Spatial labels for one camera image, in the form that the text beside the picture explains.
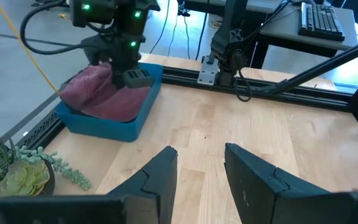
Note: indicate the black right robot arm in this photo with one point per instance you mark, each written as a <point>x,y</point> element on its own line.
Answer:
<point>117,12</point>

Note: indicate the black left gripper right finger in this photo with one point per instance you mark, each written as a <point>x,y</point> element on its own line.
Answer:
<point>259,202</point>

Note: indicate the blue plastic bin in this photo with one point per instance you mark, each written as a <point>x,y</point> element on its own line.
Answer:
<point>104,130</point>

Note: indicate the black keyboard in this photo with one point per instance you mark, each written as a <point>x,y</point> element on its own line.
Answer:
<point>322,21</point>

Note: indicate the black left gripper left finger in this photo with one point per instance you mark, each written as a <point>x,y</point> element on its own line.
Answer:
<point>129,208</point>

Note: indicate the potted succulent plant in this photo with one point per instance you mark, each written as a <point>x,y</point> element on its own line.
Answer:
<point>20,180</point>

